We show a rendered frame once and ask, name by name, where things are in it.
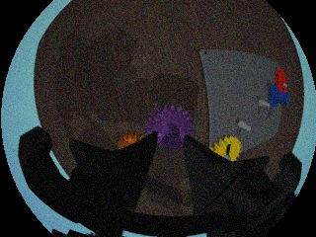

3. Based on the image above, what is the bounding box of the orange gear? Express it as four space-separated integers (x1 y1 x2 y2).
118 132 143 149

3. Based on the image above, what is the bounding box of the purple gear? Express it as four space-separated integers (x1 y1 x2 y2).
146 104 195 150

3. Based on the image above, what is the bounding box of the red gear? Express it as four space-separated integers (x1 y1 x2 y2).
274 68 287 93

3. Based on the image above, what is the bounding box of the blue gear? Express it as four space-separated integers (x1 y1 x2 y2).
268 84 289 107

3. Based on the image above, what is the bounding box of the yellow gear with black stripe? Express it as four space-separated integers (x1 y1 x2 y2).
210 135 242 162

